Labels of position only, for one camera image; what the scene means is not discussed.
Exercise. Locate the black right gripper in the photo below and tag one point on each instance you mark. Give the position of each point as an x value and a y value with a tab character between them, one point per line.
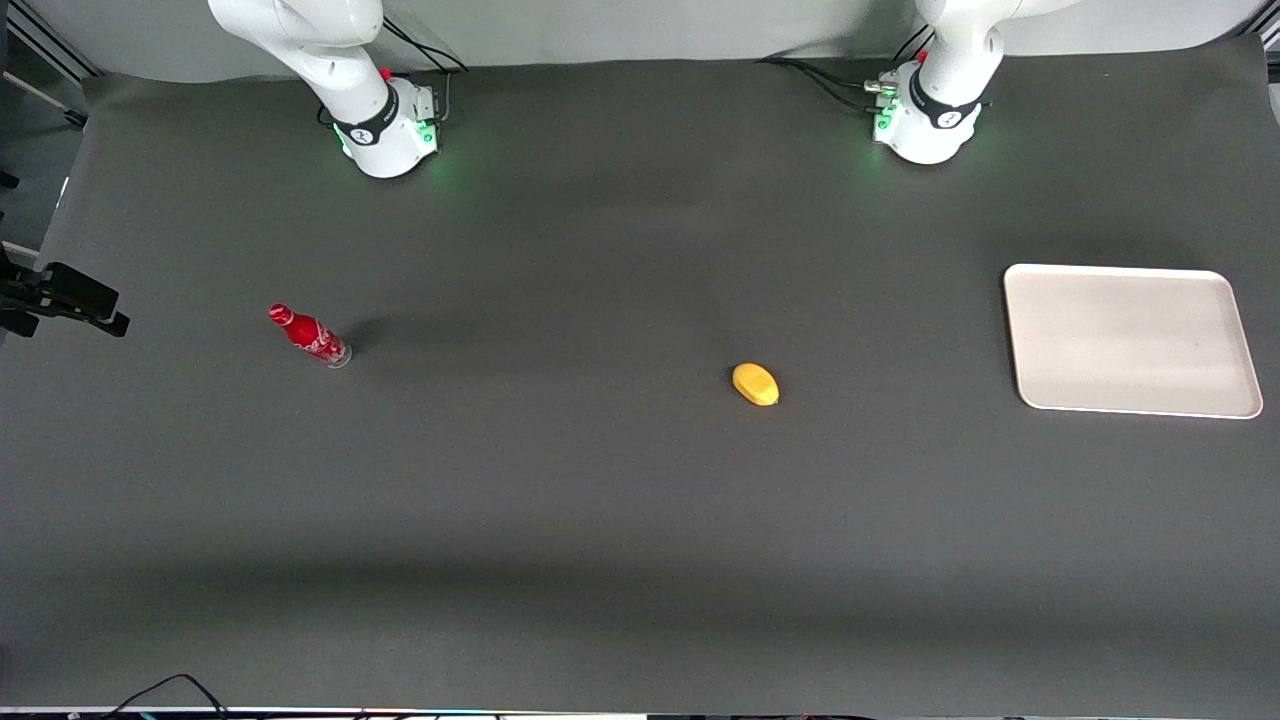
72	291

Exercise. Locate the white rectangular tray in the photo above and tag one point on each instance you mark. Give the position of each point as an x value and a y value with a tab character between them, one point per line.
1130	340

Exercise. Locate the red cola bottle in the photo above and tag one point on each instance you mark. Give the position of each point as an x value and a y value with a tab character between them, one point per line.
308	335

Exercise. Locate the yellow lemon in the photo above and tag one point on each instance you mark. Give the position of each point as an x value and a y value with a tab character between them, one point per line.
755	384

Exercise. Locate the aluminium frame rail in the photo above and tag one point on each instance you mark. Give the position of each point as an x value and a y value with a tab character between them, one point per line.
50	45

